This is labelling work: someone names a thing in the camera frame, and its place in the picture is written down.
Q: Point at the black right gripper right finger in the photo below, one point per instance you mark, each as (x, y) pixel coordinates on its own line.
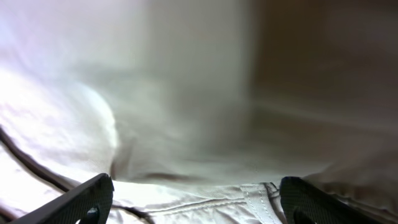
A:
(303, 203)

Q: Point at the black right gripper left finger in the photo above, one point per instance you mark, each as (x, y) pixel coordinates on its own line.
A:
(89, 203)

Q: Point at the beige khaki shorts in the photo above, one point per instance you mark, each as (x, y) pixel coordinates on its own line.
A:
(198, 109)

